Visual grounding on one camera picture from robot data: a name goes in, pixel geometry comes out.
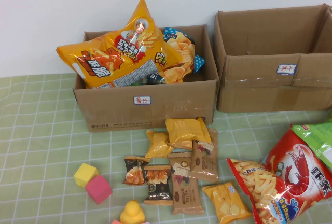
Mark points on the black crisps snack packet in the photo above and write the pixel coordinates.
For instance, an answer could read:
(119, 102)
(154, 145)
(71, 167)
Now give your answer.
(135, 172)
(158, 187)

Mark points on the green chips bag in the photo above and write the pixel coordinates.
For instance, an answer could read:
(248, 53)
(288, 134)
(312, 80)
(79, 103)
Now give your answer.
(316, 136)

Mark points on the dark teal snack bag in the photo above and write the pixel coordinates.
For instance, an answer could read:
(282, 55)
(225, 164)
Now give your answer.
(154, 78)

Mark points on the small green snack packet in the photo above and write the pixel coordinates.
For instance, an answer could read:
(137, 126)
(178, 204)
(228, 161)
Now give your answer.
(137, 82)

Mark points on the large yellow snack packet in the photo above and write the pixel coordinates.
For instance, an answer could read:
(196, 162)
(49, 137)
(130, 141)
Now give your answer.
(184, 130)

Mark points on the small yellow snack packet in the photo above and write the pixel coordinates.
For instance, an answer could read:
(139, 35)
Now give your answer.
(157, 146)

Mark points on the dark yellow snack packet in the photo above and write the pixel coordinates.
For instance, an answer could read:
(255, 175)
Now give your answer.
(179, 145)

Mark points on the cardboard box with printed web address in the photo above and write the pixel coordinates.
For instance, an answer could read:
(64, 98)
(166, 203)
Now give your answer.
(181, 110)

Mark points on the blue polka-dot potato chips bag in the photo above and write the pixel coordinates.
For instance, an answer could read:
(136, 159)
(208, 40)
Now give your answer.
(179, 50)

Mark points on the orange fries bag with chef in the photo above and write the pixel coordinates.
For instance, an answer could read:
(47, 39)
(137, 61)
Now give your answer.
(145, 40)

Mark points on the brown biscuit packet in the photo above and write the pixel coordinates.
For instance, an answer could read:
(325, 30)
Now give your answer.
(186, 193)
(205, 164)

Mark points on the orange fries bag grey text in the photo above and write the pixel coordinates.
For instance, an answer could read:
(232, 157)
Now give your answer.
(85, 66)

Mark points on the wide taped cardboard box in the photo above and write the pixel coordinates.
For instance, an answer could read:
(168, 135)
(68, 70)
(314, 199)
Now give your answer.
(259, 94)

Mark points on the yellow foam cube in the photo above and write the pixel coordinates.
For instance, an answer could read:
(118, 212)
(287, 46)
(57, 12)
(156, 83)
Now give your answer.
(85, 173)

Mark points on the pink foam cube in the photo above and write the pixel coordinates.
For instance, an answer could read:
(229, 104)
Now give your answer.
(98, 189)

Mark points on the yellow rubber duck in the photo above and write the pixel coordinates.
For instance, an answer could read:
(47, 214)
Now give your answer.
(132, 212)

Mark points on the yellow cracker packet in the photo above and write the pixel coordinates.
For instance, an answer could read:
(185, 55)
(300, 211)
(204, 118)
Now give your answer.
(225, 203)

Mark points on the green checked tablecloth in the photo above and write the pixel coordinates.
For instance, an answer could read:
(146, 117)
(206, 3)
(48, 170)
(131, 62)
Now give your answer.
(39, 130)

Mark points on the pink toy piece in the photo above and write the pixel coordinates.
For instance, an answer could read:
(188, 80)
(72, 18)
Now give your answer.
(116, 222)

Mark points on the red prawn cracker bag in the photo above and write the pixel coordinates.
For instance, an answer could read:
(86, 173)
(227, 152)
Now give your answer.
(285, 182)

